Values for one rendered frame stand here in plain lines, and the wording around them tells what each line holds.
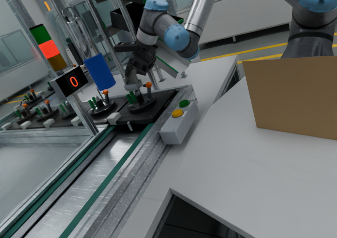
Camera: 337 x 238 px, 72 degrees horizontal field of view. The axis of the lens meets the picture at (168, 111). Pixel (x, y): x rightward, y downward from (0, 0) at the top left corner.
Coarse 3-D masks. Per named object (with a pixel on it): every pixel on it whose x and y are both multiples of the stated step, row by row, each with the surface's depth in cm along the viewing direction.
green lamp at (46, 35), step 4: (36, 28) 76; (40, 28) 77; (44, 28) 78; (32, 32) 77; (36, 32) 77; (40, 32) 77; (44, 32) 78; (36, 36) 77; (40, 36) 78; (44, 36) 78; (48, 36) 79; (36, 40) 78; (40, 40) 78; (44, 40) 78; (48, 40) 79
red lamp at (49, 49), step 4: (52, 40) 81; (44, 44) 79; (48, 44) 79; (52, 44) 80; (40, 48) 80; (44, 48) 79; (48, 48) 80; (52, 48) 80; (56, 48) 82; (44, 52) 80; (48, 52) 80; (52, 52) 80; (56, 52) 81; (48, 56) 81; (52, 56) 81
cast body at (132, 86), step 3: (123, 78) 99; (123, 81) 99; (129, 81) 98; (138, 81) 99; (126, 84) 100; (129, 84) 99; (132, 84) 98; (135, 84) 97; (138, 84) 99; (141, 84) 101; (126, 87) 100; (129, 87) 100; (132, 87) 99; (135, 87) 98; (138, 87) 99; (129, 90) 101
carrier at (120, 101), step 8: (96, 88) 120; (96, 96) 115; (96, 104) 120; (104, 104) 118; (112, 104) 115; (120, 104) 116; (88, 112) 123; (96, 112) 112; (104, 112) 112; (112, 112) 111; (96, 120) 110; (104, 120) 106
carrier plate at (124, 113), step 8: (160, 96) 107; (168, 96) 103; (160, 104) 99; (120, 112) 107; (128, 112) 104; (144, 112) 98; (152, 112) 95; (160, 112) 96; (120, 120) 100; (128, 120) 97; (136, 120) 95; (144, 120) 93; (152, 120) 91
